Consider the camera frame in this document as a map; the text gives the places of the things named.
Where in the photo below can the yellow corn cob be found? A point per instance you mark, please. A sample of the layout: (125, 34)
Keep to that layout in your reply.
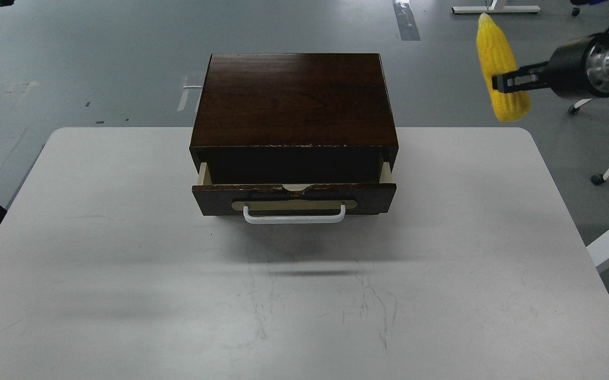
(496, 58)

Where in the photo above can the dark wooden drawer cabinet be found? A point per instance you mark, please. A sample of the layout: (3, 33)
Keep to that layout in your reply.
(294, 118)

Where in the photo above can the white drawer handle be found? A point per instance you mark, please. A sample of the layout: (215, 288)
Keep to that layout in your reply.
(295, 219)

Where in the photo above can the white desk frame base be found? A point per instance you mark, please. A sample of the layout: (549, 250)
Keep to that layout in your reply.
(496, 7)

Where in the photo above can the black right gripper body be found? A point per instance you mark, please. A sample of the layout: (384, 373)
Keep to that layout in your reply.
(565, 73)

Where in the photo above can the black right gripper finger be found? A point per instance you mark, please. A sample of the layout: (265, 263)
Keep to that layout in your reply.
(526, 78)

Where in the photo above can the dark wooden drawer front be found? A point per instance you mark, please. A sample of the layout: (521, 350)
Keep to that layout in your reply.
(293, 199)

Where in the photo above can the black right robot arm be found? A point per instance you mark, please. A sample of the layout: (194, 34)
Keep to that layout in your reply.
(598, 65)

